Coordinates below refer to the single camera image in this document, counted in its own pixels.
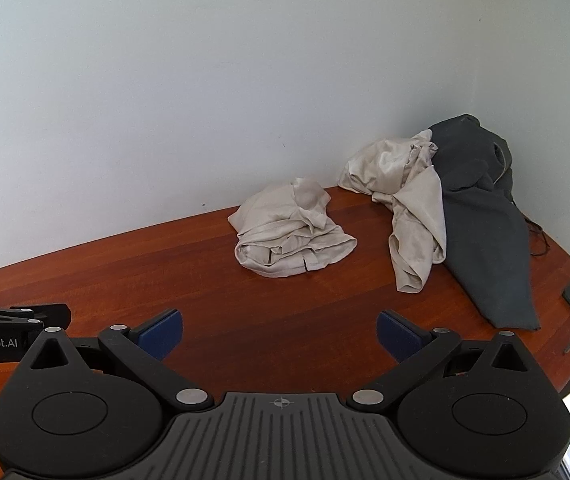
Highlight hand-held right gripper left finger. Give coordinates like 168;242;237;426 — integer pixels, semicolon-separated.
12;309;214;413

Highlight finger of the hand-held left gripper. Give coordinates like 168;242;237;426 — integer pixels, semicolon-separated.
0;302;72;331

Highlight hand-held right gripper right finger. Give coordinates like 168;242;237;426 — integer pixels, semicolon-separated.
346;310;548;410

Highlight beige collared shirt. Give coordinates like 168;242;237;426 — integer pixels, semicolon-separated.
228;177;358;279

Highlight pale matte crumpled garment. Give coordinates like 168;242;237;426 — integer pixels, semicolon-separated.
371;160;448;293

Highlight dark grey garment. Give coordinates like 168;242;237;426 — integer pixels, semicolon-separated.
427;114;542;331

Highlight silky beige crumpled garment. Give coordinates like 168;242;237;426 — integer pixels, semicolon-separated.
337;130;438;206

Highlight thin black cord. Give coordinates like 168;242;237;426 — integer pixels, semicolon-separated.
522;212;551;258

